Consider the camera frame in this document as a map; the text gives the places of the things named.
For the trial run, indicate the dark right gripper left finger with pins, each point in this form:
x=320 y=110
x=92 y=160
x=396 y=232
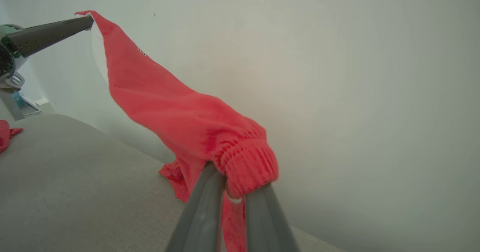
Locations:
x=204 y=214

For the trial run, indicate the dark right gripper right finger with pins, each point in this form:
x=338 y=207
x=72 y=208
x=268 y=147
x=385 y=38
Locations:
x=266 y=225

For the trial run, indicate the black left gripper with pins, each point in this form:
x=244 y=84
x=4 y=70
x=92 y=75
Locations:
x=5 y=64

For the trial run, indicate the red garment with white sleeves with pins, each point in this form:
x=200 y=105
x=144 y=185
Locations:
x=180 y=113

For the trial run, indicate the crumpled red white-striped garment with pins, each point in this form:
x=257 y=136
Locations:
x=5 y=135

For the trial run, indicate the white wall socket box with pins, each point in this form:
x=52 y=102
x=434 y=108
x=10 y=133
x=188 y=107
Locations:
x=42 y=102

